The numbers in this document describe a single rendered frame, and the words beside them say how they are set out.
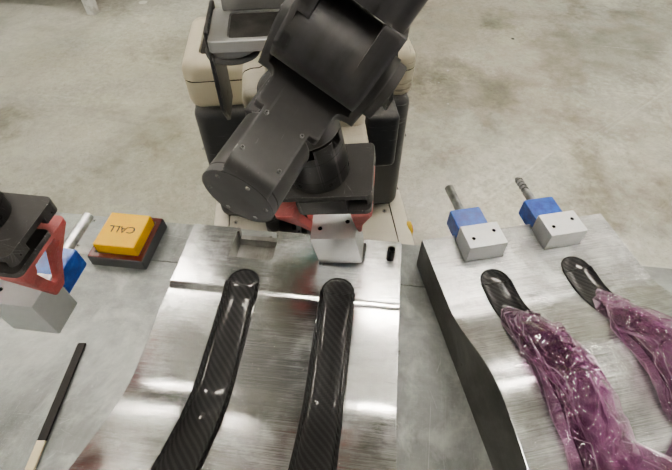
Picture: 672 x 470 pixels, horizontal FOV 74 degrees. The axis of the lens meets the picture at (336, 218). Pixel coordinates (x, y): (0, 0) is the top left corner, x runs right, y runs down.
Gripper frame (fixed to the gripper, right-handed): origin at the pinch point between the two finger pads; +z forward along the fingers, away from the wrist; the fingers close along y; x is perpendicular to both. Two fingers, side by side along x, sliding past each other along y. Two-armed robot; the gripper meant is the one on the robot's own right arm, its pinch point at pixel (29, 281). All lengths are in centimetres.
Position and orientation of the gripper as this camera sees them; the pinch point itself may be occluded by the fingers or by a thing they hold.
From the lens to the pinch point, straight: 52.4
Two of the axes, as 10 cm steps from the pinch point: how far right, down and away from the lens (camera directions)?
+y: 9.9, 1.0, -0.7
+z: -0.1, 6.6, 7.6
